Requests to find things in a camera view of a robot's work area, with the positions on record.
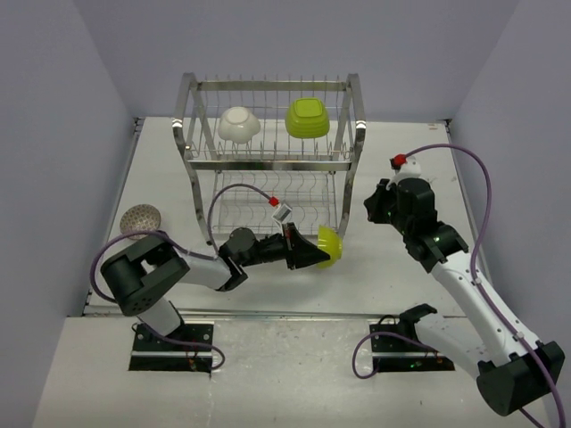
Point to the green round bowl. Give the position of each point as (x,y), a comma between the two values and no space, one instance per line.
(330,243)

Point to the aluminium table rail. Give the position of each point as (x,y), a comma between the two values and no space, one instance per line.
(254,314)

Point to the brown patterned bowl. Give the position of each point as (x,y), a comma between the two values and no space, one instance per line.
(141,217)

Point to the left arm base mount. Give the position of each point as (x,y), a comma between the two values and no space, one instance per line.
(151,354)

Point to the stainless steel dish rack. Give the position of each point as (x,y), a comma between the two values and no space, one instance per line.
(314,176)

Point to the green square bowl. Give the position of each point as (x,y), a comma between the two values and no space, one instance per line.
(306,118)

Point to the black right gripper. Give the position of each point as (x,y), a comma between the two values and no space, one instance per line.
(374,203)

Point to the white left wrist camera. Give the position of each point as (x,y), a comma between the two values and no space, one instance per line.
(282,213)

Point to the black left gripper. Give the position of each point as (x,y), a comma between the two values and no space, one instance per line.
(301,253)

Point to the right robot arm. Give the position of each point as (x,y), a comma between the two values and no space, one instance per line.
(511,365)

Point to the white scalloped bowl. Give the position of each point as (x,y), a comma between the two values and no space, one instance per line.
(238,125)

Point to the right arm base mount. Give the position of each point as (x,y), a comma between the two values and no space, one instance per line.
(395,346)

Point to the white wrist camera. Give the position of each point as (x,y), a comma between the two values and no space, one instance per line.
(282,213)
(404,166)

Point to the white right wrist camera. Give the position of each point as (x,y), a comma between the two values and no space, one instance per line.
(404,166)

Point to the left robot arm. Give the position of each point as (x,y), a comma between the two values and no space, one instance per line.
(140,276)

